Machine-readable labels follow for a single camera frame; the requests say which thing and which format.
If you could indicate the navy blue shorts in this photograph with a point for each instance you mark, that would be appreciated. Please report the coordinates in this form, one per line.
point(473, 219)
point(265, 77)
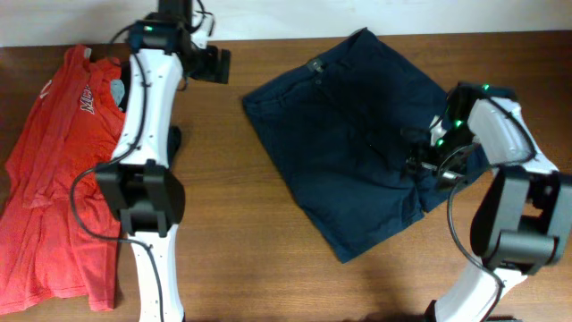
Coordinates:
point(338, 129)

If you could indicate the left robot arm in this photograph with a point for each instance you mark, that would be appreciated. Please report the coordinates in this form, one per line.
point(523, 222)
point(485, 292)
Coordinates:
point(167, 47)

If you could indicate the red mesh t-shirt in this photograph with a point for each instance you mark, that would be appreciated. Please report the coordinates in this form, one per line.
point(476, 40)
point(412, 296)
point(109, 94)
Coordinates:
point(73, 125)

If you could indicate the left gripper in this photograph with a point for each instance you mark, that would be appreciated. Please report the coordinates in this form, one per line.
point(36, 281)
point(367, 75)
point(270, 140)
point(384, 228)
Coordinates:
point(207, 72)

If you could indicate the black garment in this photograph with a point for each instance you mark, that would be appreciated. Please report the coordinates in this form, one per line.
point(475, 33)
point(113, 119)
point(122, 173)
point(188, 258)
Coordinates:
point(120, 90)

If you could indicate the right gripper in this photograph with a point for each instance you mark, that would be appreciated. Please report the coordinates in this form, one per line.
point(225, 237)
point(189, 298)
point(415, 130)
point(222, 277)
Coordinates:
point(422, 156)

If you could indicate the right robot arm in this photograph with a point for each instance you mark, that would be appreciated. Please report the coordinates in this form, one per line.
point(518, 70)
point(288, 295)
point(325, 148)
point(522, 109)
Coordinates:
point(524, 221)

